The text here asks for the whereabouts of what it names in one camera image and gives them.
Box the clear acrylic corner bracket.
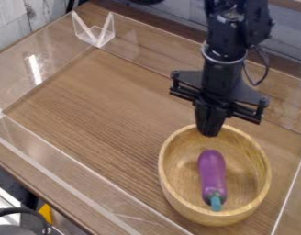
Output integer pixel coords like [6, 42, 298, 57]
[71, 12, 115, 48]

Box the yellow black device corner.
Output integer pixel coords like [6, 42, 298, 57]
[35, 203, 72, 235]

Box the purple toy eggplant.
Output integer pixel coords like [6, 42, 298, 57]
[198, 150, 228, 212]

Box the clear acrylic tray wall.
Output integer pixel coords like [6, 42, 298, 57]
[0, 112, 192, 235]

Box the black cable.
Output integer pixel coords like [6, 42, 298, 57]
[0, 207, 55, 235]

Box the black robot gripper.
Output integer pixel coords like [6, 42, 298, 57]
[171, 60, 270, 137]

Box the brown wooden bowl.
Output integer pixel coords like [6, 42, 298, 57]
[159, 125, 273, 227]

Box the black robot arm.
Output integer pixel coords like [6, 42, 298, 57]
[171, 0, 275, 137]

